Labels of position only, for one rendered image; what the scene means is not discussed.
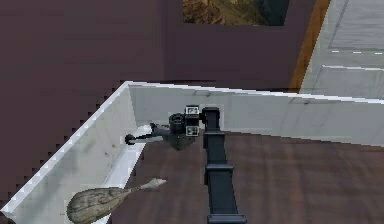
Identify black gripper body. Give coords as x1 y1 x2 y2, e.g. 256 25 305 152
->
162 112 197 152

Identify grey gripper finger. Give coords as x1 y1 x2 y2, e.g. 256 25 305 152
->
148 122 169 134
124 132 165 146

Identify grey-brown teardrop shaped object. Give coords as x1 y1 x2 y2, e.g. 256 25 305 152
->
66 178 168 224

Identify framed landscape picture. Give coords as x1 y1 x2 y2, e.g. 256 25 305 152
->
182 0 291 27

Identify grey panelled room door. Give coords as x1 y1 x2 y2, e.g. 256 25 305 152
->
299 0 384 101

